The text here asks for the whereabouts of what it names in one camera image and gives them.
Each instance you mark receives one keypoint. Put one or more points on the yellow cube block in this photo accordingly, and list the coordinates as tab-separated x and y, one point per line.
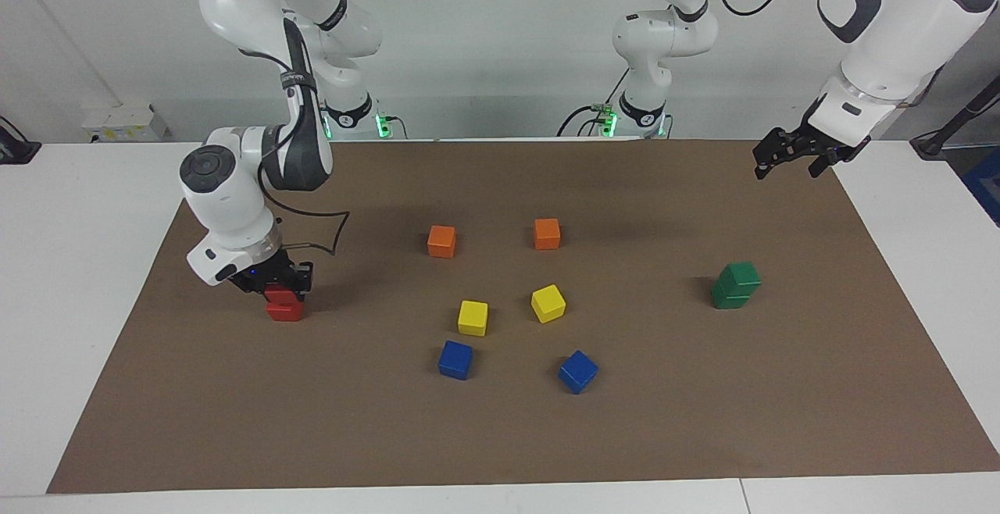
473	318
548	303

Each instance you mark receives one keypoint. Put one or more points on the brown table mat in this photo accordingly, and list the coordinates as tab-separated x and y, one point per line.
312	420

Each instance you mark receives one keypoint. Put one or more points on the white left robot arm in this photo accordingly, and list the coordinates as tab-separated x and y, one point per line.
898	22

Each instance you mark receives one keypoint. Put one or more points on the black stand pole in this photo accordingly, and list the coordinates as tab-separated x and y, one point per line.
933	141

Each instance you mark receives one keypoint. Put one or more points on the green cube block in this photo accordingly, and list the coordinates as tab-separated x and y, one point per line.
741	273
726	301

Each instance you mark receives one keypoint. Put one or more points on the orange cube block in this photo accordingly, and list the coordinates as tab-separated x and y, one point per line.
547	233
441	241

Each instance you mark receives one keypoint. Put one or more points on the blue crate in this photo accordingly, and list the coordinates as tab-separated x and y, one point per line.
986	186

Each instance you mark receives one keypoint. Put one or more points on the blue cube block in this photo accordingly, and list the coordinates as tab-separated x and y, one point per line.
455	359
578	372

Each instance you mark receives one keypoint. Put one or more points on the black clamp base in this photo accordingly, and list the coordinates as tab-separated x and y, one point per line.
16	151

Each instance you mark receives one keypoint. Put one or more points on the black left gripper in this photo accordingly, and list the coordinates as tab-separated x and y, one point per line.
816	141

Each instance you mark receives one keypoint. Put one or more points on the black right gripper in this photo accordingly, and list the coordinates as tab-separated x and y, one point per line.
262	272

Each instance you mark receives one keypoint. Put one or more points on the red cube block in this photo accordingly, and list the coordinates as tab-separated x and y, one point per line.
280	294
285	313

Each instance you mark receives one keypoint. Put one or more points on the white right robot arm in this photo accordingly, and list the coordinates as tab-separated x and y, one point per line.
226	201

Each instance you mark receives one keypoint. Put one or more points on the white wall socket box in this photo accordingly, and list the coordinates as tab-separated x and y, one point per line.
125	123

